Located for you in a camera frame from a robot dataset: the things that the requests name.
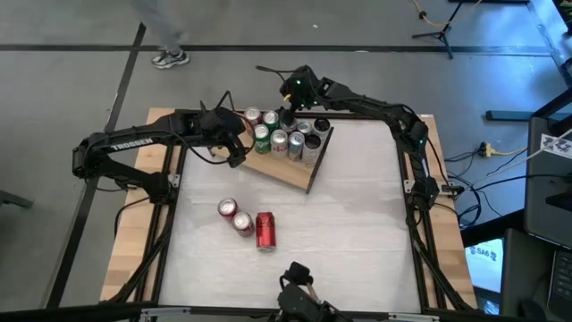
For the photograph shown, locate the black computer tower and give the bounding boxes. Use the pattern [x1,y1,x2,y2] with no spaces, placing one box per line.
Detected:
[525,114,572,250]

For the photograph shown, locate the silver metal bracket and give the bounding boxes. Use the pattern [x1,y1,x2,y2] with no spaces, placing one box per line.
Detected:
[387,312,442,322]
[139,306,192,322]

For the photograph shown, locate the printed marker paper sheet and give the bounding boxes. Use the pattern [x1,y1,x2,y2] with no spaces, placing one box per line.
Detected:
[539,132,572,161]

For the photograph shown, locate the person's leg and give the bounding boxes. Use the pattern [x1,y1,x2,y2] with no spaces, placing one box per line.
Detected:
[131,0,184,53]

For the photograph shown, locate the black floor stand bar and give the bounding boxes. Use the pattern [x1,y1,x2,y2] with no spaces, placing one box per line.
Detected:
[485,89,572,123]

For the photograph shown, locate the silver can dark top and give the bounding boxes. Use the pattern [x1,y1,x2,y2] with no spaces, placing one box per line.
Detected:
[312,117,332,140]

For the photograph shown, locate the black tripod stand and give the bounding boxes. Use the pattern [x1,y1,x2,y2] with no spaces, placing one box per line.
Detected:
[410,0,465,61]

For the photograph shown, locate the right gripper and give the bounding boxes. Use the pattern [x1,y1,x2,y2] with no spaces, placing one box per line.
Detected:
[279,87,334,133]

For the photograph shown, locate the yellow floor cable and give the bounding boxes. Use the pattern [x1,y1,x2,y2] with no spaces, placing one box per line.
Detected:
[410,0,484,28]

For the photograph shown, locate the green soda can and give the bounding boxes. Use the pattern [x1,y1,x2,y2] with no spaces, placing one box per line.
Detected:
[261,109,282,134]
[253,123,272,156]

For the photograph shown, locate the red cola can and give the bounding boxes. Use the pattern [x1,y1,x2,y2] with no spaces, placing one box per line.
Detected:
[216,198,240,221]
[231,210,256,238]
[243,106,264,135]

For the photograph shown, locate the black jointed device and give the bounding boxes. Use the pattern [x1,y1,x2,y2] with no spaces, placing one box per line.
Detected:
[267,261,354,322]

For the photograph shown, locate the person's shoe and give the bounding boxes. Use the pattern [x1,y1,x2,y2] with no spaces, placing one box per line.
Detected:
[150,49,190,71]

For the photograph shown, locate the grey metal beam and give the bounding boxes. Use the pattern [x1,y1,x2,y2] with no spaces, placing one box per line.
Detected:
[526,0,572,89]

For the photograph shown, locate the black keyboard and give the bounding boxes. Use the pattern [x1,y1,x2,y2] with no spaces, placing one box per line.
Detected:
[547,248,572,321]

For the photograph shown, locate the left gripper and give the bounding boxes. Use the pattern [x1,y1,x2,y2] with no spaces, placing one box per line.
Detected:
[198,106,247,169]

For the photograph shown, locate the black desk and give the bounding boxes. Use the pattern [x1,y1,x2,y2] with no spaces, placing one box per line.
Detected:
[500,227,572,322]

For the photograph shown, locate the black chair foot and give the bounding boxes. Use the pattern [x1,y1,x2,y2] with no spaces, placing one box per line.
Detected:
[0,190,35,210]

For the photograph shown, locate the red can black lettering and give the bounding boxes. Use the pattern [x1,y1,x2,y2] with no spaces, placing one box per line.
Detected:
[255,210,277,252]

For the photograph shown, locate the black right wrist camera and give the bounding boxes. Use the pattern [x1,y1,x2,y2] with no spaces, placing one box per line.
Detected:
[280,64,314,97]

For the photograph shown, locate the pale floor cable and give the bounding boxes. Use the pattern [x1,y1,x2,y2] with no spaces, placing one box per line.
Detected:
[491,127,572,163]

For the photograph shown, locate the wooden shelf black metal legs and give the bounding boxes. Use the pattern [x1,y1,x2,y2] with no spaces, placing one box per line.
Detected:
[198,90,334,195]

